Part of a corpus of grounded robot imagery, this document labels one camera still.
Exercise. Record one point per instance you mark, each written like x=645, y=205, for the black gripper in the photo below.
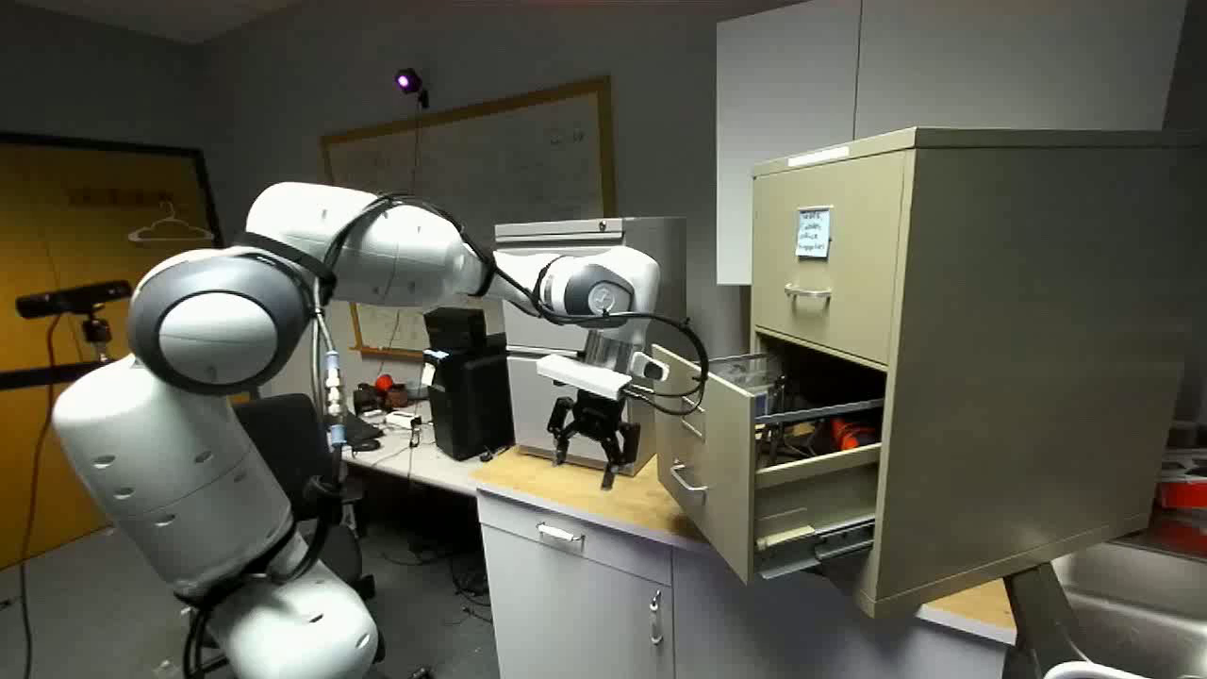
x=596, y=413

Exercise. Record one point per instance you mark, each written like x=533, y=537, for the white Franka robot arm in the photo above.
x=380, y=250

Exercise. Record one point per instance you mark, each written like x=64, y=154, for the grey base cabinet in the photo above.
x=569, y=606

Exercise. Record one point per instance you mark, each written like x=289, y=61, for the beige drawer with label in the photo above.
x=836, y=259

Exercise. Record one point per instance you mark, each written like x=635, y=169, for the beige metal file cabinet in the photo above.
x=1031, y=362

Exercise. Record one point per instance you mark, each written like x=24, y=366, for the black box appliance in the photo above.
x=468, y=390

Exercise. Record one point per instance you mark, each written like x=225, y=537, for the small red tool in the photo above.
x=851, y=434

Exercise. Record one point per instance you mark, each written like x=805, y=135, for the black office chair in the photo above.
x=283, y=440

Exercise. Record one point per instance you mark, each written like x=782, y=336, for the wood framed whiteboard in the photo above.
x=503, y=154

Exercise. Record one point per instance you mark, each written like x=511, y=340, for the webcam with purple light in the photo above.
x=409, y=86

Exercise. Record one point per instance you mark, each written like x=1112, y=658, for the steel sink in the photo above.
x=1138, y=606

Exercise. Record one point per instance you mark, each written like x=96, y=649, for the yellow board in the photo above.
x=63, y=213

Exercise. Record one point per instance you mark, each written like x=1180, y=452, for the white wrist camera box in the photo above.
x=584, y=374

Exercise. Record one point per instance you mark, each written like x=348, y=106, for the white wall cabinet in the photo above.
x=954, y=61

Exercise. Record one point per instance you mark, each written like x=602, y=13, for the black bar camera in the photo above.
x=68, y=299

